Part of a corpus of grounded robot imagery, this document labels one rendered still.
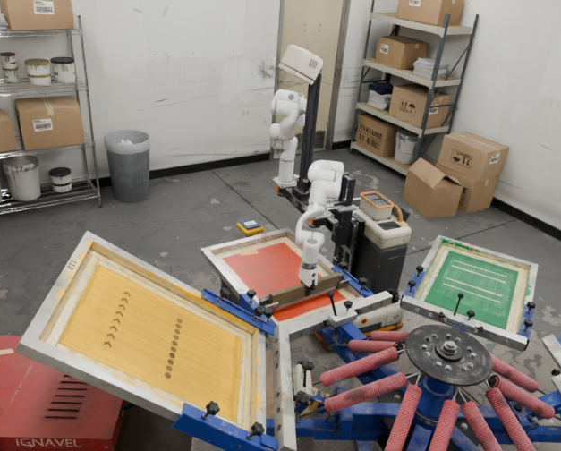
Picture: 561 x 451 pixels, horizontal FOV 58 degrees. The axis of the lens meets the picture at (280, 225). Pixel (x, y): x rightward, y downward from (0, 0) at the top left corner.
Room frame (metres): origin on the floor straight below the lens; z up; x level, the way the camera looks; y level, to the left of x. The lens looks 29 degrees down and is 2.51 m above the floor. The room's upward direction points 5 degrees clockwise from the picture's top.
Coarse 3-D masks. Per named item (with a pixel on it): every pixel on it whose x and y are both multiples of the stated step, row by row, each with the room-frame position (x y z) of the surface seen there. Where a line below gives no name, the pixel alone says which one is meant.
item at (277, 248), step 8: (264, 248) 2.51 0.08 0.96; (272, 248) 2.52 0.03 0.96; (280, 248) 2.53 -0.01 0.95; (288, 248) 2.53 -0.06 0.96; (264, 256) 2.42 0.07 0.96; (296, 256) 2.45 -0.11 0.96; (320, 296) 2.09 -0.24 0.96; (336, 296) 2.10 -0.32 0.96; (312, 304) 2.02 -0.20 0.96; (320, 304) 2.03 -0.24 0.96; (328, 304) 2.03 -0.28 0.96
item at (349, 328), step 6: (348, 324) 1.79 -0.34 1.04; (336, 330) 1.79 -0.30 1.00; (342, 330) 1.76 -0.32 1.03; (348, 330) 1.75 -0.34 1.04; (354, 330) 1.75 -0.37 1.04; (348, 336) 1.72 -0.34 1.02; (354, 336) 1.71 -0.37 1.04; (360, 336) 1.71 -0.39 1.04; (366, 336) 1.71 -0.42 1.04; (348, 342) 1.72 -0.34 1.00
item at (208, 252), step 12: (288, 228) 2.71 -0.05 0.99; (240, 240) 2.52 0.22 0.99; (252, 240) 2.54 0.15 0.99; (264, 240) 2.58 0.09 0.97; (204, 252) 2.36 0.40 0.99; (216, 252) 2.41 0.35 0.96; (216, 264) 2.25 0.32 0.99; (324, 264) 2.35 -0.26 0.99; (228, 276) 2.15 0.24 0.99; (240, 288) 2.06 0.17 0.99; (348, 288) 2.17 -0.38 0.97; (288, 324) 1.81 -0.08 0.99
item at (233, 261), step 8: (232, 256) 2.40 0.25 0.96; (240, 256) 2.40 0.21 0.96; (248, 256) 2.41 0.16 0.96; (256, 256) 2.42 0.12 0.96; (232, 264) 2.32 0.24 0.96; (240, 272) 2.25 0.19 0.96; (248, 280) 2.18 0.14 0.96; (256, 288) 2.11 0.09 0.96; (296, 304) 2.01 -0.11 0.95; (304, 304) 2.02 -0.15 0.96; (280, 312) 1.94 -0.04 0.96; (288, 312) 1.94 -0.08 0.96; (296, 312) 1.95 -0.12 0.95; (304, 312) 1.95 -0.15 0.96; (280, 320) 1.88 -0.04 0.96
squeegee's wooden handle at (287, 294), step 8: (336, 272) 2.17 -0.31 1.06; (320, 280) 2.08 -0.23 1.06; (328, 280) 2.11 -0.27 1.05; (336, 280) 2.14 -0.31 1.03; (288, 288) 1.99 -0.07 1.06; (296, 288) 2.00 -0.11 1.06; (304, 288) 2.03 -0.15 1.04; (320, 288) 2.08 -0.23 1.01; (272, 296) 1.93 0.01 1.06; (280, 296) 1.95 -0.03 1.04; (288, 296) 1.97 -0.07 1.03; (296, 296) 2.00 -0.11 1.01
